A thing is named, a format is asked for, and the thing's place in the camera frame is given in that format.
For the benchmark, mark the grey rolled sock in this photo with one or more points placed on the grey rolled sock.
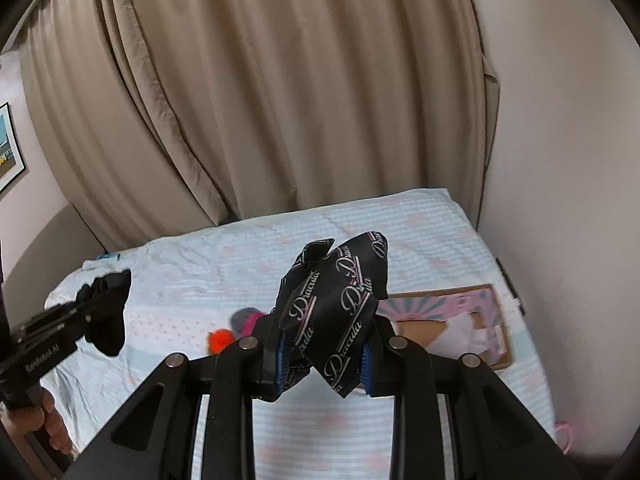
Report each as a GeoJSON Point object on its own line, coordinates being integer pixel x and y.
{"type": "Point", "coordinates": [238, 319]}

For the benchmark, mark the white paper in box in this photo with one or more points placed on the white paper in box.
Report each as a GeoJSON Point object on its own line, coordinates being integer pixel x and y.
{"type": "Point", "coordinates": [460, 336]}

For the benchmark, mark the person's left hand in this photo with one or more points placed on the person's left hand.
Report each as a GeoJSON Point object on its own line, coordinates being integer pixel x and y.
{"type": "Point", "coordinates": [24, 421]}

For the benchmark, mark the black printed cloth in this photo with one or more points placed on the black printed cloth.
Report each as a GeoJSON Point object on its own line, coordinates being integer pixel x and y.
{"type": "Point", "coordinates": [324, 309]}

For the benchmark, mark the framed wall picture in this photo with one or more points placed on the framed wall picture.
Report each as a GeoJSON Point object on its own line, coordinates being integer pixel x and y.
{"type": "Point", "coordinates": [11, 161]}

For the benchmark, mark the cardboard box with pink lining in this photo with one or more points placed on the cardboard box with pink lining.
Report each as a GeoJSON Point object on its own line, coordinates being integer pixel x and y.
{"type": "Point", "coordinates": [422, 316]}

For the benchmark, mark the beige curtain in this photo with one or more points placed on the beige curtain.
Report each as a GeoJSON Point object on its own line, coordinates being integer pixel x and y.
{"type": "Point", "coordinates": [161, 117]}

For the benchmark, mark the light blue checkered bedsheet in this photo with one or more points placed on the light blue checkered bedsheet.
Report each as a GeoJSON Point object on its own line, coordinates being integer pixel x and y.
{"type": "Point", "coordinates": [187, 286]}

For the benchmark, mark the orange pompom toy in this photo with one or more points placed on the orange pompom toy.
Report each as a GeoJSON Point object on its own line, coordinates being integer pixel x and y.
{"type": "Point", "coordinates": [218, 340]}

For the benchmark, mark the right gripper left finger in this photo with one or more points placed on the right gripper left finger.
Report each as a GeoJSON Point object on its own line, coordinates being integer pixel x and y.
{"type": "Point", "coordinates": [153, 434]}

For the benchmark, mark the magenta pouch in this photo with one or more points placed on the magenta pouch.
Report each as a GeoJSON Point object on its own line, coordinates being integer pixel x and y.
{"type": "Point", "coordinates": [251, 322]}

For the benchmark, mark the black sock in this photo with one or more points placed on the black sock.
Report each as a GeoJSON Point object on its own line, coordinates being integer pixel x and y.
{"type": "Point", "coordinates": [106, 298]}

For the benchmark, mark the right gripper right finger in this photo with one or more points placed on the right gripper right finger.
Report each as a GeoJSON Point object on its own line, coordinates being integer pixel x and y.
{"type": "Point", "coordinates": [454, 418]}

